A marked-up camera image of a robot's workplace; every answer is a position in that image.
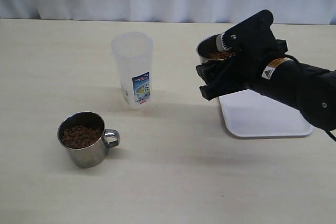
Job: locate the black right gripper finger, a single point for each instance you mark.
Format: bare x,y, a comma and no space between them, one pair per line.
220,79
223,41

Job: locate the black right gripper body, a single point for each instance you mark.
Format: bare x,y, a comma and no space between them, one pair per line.
254,47

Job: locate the steel mug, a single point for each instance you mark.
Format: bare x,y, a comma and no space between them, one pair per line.
86,139
211,49

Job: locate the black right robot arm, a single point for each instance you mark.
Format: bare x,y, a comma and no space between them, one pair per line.
309,89

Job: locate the clear plastic container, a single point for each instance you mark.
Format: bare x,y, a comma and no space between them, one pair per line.
133,53

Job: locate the white plastic tray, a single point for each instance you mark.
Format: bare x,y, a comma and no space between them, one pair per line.
248,114

